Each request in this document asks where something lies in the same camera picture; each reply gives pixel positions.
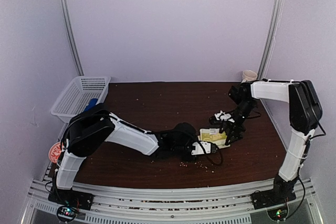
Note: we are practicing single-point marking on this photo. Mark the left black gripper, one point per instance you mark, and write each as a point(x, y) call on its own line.
point(188, 159)

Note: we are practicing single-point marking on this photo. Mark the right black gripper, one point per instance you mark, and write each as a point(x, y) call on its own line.
point(233, 132)

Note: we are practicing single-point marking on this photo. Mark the yellow green patterned towel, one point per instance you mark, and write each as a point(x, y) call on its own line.
point(213, 136)

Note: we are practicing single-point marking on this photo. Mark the blue towel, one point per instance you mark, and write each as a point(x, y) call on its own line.
point(91, 104)

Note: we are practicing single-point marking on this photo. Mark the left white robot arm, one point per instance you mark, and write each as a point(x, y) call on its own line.
point(87, 131)

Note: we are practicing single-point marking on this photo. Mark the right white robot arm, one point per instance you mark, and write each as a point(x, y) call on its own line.
point(305, 112)

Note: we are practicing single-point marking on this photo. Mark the cream ceramic mug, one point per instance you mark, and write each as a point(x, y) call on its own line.
point(249, 75)

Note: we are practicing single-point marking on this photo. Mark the white plastic basket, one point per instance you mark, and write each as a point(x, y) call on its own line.
point(77, 95)

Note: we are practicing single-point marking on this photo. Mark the red white patterned bowl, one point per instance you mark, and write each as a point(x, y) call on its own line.
point(55, 152)

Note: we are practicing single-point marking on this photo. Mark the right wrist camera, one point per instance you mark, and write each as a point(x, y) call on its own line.
point(220, 117)

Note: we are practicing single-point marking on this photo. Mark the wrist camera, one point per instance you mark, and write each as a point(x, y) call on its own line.
point(200, 148)
point(220, 117)

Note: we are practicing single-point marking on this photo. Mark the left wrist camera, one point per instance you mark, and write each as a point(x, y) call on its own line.
point(200, 148)

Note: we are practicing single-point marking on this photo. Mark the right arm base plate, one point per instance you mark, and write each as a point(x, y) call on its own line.
point(268, 198)

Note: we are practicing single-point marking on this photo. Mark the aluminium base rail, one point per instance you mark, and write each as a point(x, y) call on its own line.
point(222, 204)

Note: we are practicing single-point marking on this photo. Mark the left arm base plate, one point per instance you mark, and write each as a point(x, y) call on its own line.
point(74, 199)

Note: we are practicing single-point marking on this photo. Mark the right aluminium frame post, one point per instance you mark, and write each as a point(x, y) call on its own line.
point(270, 39)

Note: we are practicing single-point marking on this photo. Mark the aluminium frame post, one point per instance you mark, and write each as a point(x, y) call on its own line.
point(270, 39)
point(71, 37)

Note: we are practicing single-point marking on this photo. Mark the left aluminium frame post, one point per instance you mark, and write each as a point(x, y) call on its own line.
point(71, 37)

